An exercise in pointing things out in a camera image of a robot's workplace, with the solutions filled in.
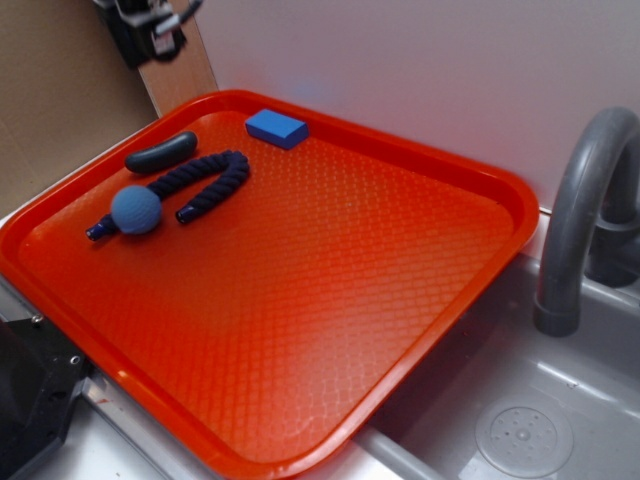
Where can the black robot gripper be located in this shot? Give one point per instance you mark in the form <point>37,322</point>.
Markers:
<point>156,26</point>

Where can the light wooden board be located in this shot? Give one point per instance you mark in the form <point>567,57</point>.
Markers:
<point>189,75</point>

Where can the dark grey oblong capsule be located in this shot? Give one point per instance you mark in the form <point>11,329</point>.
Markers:
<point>163,155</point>

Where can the blue rectangular block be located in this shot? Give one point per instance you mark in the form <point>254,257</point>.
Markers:
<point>277,129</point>

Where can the light blue textured ball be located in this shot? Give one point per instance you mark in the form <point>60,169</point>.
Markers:
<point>136,210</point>

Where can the red plastic tray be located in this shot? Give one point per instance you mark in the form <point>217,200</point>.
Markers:
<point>265,333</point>

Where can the grey sink faucet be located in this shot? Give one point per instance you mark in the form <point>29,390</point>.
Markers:
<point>593,232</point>

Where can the grey plastic sink basin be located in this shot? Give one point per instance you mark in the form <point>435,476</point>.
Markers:
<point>426,429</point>

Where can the round grey sink drain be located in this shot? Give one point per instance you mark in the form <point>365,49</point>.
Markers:
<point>524,437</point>

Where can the black metal mount block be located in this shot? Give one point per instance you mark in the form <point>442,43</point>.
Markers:
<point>42,376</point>

